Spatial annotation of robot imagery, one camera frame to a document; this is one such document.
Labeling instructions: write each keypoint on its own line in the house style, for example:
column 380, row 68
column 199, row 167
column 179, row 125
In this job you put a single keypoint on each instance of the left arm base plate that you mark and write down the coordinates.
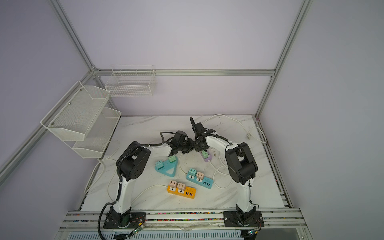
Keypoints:
column 131, row 221

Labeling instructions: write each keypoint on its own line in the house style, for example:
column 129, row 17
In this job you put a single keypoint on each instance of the orange power strip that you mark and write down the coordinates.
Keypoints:
column 188, row 192

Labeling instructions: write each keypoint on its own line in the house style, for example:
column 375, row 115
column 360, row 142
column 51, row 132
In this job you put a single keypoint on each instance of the green plug triangular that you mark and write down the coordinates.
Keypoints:
column 159, row 164
column 173, row 159

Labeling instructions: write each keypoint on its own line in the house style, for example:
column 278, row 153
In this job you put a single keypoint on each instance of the pink plug orange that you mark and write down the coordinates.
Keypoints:
column 173, row 184
column 181, row 186

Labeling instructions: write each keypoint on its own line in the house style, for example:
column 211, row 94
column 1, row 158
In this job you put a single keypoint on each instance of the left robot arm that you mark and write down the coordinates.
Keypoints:
column 130, row 166

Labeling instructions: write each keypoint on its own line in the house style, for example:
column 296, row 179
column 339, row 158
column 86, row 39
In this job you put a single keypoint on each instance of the pink plug on blue strip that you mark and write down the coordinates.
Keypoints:
column 200, row 175

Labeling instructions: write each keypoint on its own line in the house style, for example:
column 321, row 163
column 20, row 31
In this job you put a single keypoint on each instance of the teal triangular power strip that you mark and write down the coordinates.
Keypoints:
column 169, row 169

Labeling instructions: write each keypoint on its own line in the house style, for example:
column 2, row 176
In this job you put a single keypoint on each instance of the green plug triangular right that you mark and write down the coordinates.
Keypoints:
column 173, row 159

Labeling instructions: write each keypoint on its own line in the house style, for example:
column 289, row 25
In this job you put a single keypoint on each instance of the aluminium front rail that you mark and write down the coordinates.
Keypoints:
column 285, row 223

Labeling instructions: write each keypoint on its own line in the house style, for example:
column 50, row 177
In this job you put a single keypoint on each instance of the purple power strip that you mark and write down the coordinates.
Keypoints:
column 208, row 159

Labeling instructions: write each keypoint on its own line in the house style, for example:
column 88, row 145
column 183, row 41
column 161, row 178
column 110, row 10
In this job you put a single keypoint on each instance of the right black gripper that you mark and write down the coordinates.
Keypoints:
column 196, row 147

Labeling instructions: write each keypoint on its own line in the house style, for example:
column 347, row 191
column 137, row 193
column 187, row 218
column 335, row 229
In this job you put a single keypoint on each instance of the pink plug orange right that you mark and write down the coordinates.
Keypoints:
column 181, row 186

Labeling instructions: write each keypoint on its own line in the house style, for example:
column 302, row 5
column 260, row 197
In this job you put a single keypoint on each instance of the white wire basket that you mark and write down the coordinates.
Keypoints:
column 132, row 81

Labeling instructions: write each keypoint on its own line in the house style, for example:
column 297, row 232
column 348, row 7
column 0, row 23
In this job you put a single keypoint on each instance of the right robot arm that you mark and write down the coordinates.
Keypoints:
column 241, row 165

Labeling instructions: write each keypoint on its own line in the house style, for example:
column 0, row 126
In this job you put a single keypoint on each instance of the pink plug orange left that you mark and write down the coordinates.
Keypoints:
column 173, row 184

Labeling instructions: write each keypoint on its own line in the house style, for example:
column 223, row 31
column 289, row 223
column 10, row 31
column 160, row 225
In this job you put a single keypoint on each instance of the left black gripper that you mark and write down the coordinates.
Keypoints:
column 190, row 141

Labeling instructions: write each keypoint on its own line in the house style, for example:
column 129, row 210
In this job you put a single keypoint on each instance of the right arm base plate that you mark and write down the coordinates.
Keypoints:
column 238, row 219

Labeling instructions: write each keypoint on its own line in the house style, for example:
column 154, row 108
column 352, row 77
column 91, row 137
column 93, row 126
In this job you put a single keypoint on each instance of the aluminium frame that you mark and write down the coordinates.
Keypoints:
column 20, row 154

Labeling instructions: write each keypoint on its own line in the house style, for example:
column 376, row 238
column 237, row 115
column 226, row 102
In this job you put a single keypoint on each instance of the blue power strip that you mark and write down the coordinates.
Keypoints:
column 206, row 182

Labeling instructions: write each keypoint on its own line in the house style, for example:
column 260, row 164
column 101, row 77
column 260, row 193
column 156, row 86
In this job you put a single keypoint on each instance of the white two-tier mesh shelf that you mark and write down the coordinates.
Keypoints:
column 82, row 120

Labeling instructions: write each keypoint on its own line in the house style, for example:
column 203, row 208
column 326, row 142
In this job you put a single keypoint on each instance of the green plug triangular left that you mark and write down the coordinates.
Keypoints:
column 159, row 164

